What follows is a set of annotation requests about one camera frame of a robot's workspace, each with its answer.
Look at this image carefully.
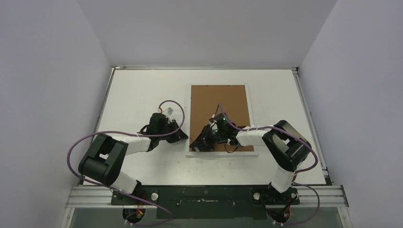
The white picture frame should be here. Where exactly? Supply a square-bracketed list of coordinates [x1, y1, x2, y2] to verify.
[186, 84, 259, 158]

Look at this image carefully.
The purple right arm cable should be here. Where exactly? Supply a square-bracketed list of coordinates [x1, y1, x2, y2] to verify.
[209, 104, 321, 227]

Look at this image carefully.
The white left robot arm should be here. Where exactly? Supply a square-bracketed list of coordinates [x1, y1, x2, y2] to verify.
[78, 113, 189, 205]

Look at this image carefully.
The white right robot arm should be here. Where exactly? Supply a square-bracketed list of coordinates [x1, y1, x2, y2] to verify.
[189, 113, 312, 204]

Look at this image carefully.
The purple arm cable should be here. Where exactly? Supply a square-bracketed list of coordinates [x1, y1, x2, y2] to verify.
[67, 100, 186, 228]
[209, 104, 321, 227]

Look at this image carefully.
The aluminium table front rail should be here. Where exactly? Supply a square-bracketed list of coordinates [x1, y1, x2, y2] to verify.
[66, 185, 349, 208]

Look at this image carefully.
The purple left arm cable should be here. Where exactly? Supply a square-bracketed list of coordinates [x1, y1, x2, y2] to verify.
[67, 100, 186, 228]

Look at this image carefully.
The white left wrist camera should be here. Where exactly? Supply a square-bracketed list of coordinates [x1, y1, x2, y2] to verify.
[160, 107, 173, 123]

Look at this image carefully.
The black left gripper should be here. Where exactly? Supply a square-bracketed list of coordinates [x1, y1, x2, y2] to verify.
[158, 120, 188, 144]

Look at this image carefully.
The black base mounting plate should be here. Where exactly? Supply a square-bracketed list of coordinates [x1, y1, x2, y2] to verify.
[110, 185, 300, 220]

